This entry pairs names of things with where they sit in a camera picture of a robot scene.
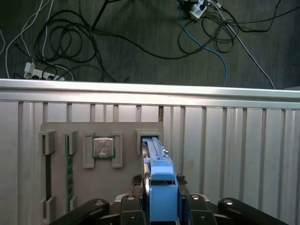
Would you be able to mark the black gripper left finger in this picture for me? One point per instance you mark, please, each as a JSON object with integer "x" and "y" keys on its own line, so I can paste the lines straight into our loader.
{"x": 131, "y": 211}

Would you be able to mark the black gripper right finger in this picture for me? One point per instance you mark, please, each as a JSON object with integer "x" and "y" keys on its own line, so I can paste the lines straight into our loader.
{"x": 199, "y": 211}

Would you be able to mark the hard disk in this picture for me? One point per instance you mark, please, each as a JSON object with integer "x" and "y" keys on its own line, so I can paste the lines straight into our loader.
{"x": 164, "y": 199}

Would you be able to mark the grey parts rack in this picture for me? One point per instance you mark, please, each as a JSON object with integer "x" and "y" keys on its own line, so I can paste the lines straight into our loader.
{"x": 105, "y": 182}

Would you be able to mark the silver CPU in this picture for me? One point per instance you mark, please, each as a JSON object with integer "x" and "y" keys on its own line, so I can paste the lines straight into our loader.
{"x": 103, "y": 147}

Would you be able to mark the green RAM stick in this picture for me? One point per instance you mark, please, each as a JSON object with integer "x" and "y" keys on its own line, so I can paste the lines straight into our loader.
{"x": 69, "y": 168}

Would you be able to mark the white power strip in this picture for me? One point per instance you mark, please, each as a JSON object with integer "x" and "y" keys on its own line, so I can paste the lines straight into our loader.
{"x": 35, "y": 71}

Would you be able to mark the black metal stand leg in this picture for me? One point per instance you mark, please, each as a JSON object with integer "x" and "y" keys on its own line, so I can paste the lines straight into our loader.
{"x": 101, "y": 14}

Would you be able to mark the white power adapter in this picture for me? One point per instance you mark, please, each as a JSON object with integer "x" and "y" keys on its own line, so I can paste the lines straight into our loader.
{"x": 198, "y": 9}

